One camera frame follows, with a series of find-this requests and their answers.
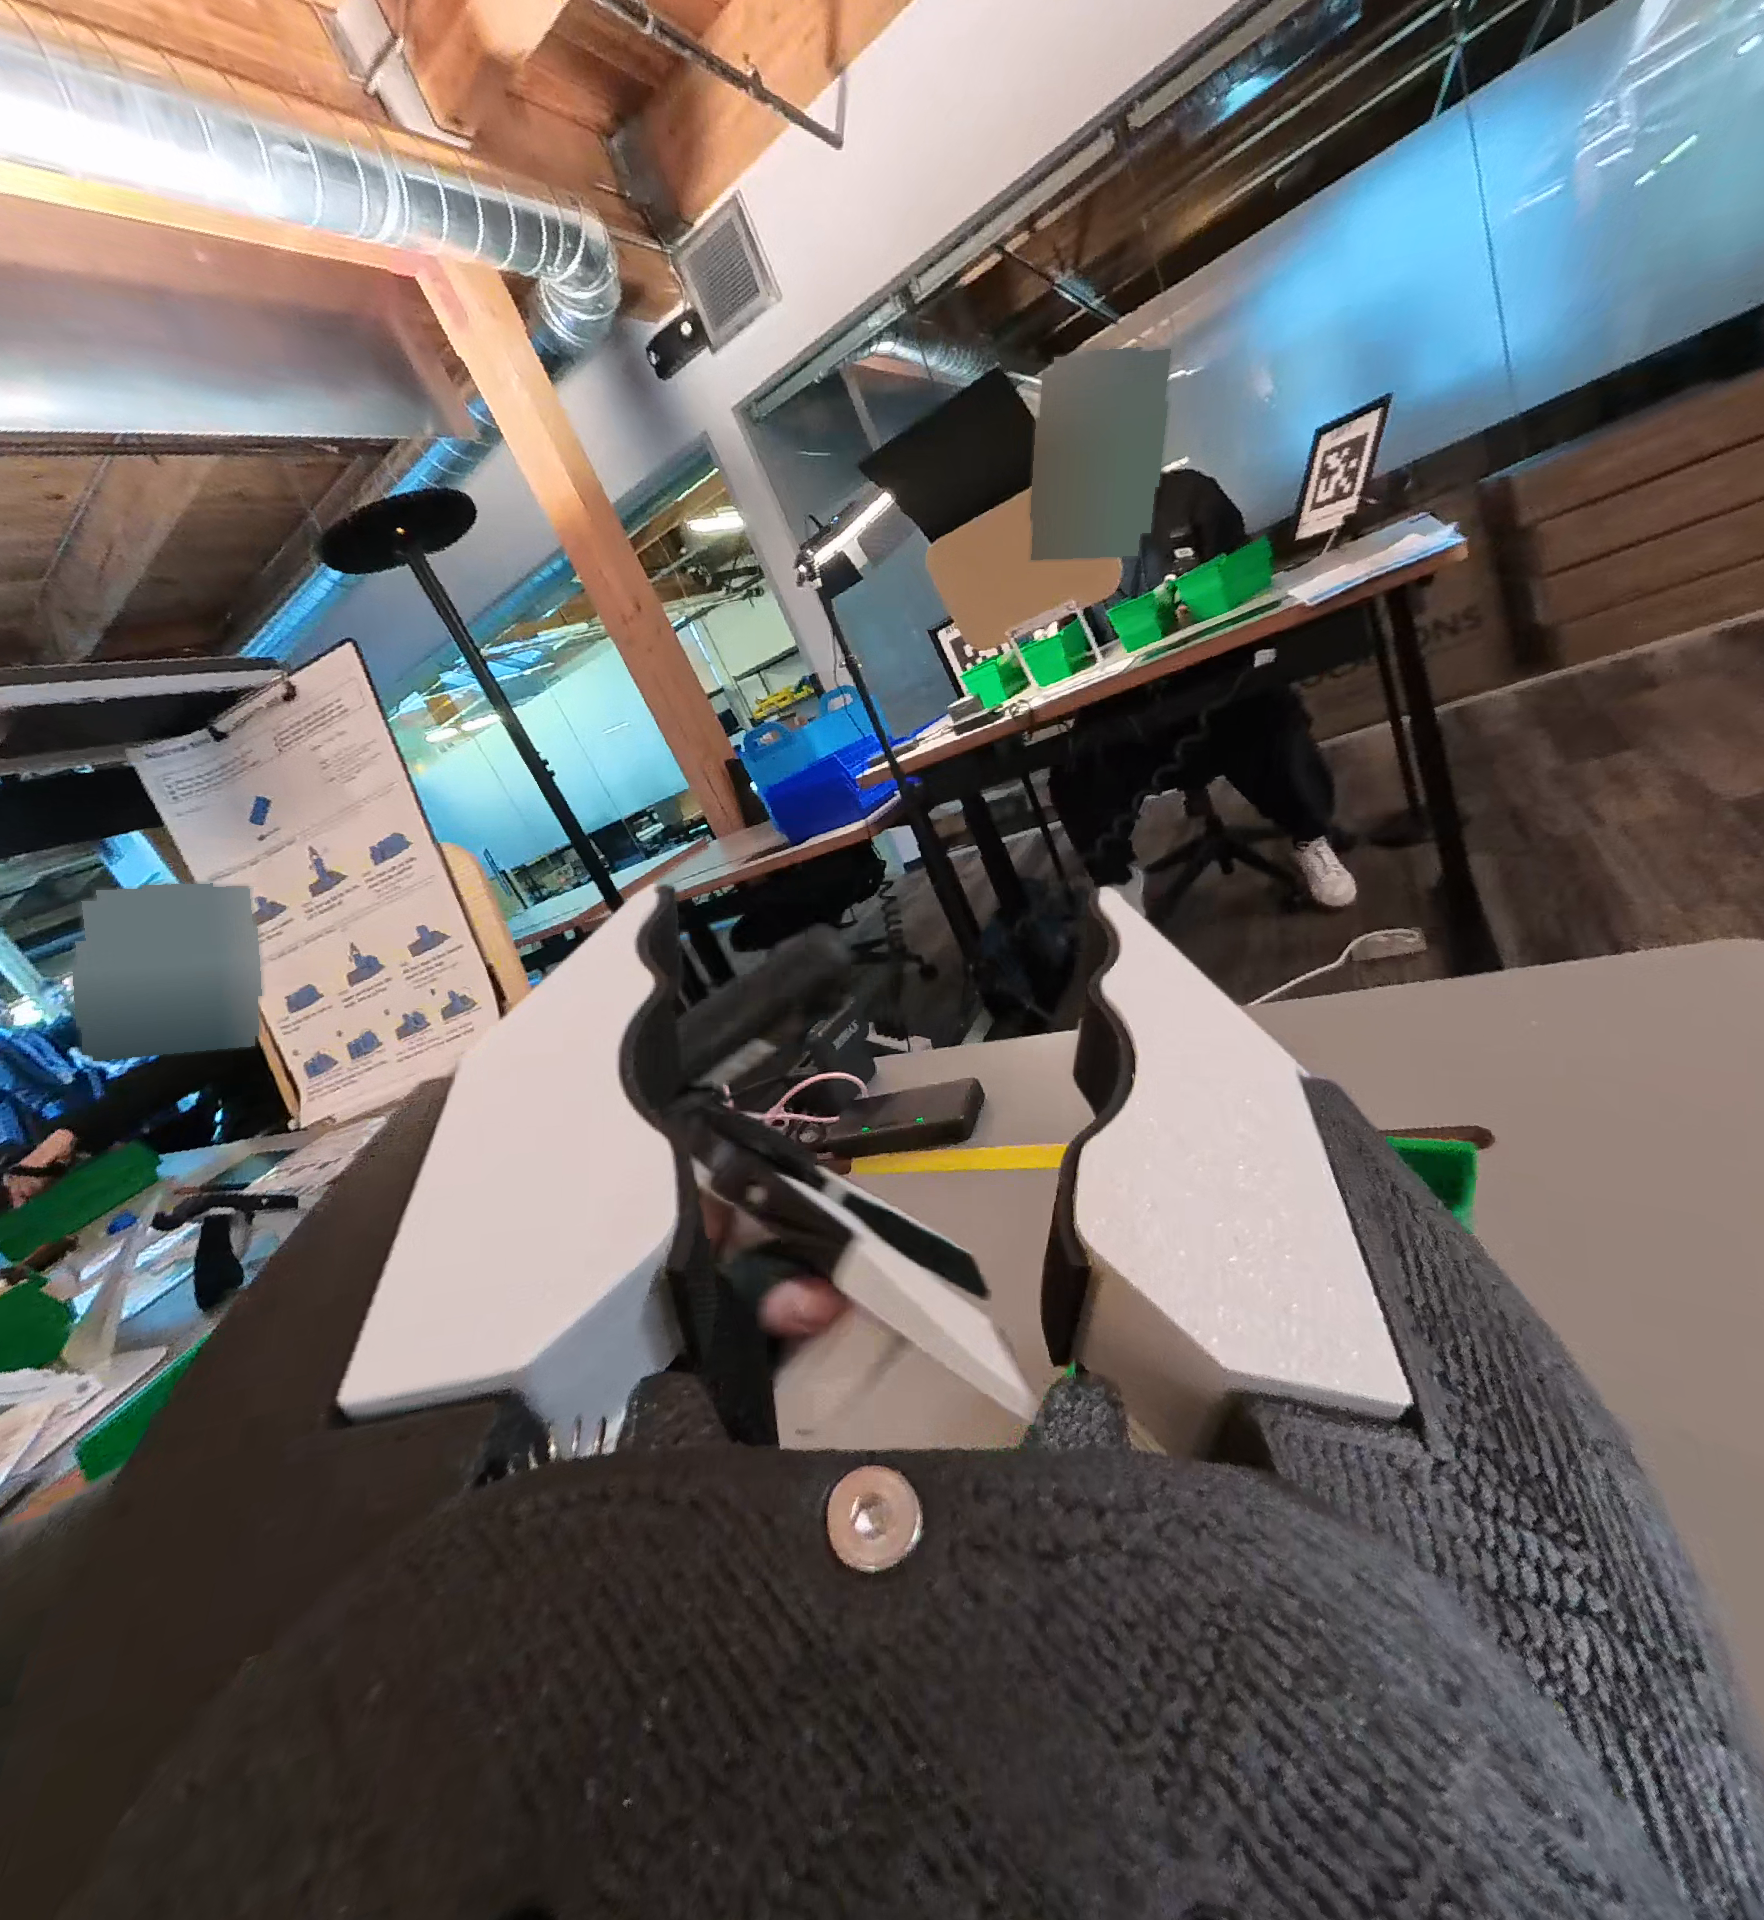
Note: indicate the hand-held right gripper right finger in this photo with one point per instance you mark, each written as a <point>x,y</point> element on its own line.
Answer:
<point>1229,1199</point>

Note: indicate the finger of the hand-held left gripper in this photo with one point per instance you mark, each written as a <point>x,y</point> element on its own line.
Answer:
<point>920,1328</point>
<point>776,1192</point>

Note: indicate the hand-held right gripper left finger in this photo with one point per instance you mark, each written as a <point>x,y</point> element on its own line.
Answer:
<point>506,1199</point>

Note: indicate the stack of blue bins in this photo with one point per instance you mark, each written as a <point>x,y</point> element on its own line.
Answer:
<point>815,782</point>

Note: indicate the long wooden-edged desk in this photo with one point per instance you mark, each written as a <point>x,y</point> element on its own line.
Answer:
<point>1438,765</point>
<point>731,854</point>

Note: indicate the black power bank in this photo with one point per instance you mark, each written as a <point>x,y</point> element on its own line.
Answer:
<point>920,1115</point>

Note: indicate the yellow tape strip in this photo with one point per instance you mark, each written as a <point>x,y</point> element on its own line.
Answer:
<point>973,1160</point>

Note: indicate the cluttered grey table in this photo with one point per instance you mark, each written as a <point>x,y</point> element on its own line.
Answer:
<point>268,1245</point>

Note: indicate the white power strip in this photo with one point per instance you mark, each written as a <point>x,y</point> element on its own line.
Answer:
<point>1385,947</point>

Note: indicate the instruction poster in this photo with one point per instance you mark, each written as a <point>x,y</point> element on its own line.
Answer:
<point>327,899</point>

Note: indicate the black office chair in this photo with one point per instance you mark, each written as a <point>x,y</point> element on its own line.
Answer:
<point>1210,822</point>

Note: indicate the framed fiducial tag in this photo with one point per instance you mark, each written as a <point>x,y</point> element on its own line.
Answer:
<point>1340,473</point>
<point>959,649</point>

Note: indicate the black light stand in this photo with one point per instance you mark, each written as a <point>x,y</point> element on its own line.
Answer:
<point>837,538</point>

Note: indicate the tan board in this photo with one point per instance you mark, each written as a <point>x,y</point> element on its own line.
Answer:
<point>988,586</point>

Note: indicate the white paper sheets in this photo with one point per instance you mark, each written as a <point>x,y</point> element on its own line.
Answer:
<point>13,1440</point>

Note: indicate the black panel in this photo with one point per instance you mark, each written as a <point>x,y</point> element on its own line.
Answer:
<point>959,451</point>

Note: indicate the black floor lamp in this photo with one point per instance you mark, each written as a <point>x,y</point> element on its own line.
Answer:
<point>400,528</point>

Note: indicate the cardboard box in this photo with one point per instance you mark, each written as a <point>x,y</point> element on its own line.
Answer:
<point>1468,647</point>

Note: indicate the white framed board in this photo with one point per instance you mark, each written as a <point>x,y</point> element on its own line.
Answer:
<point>103,724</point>

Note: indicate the white papers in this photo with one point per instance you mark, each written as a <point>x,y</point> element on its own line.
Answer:
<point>1377,556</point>

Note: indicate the grey metal vent grille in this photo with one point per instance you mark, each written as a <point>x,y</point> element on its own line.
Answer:
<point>725,270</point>

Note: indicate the plain wooden post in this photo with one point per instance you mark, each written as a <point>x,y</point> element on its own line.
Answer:
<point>596,556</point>

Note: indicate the silver air duct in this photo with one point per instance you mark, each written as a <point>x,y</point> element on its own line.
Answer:
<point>297,181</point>

